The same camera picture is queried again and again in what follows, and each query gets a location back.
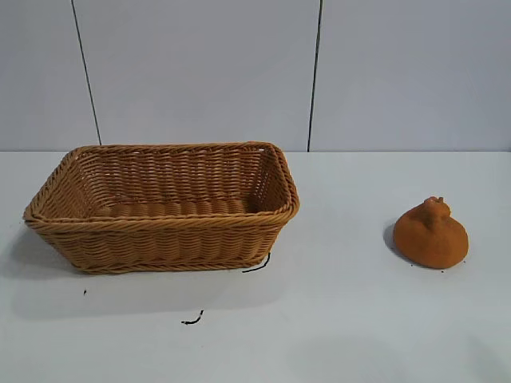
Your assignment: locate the orange-brown bread-like lump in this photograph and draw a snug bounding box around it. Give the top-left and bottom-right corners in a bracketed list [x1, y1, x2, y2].
[393, 195, 470, 269]

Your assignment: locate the tan woven wicker basket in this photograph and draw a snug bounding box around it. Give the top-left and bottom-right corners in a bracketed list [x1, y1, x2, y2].
[22, 140, 301, 274]

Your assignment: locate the short black string piece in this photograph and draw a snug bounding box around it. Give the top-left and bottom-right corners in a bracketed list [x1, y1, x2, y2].
[242, 252, 272, 274]
[180, 310, 205, 326]

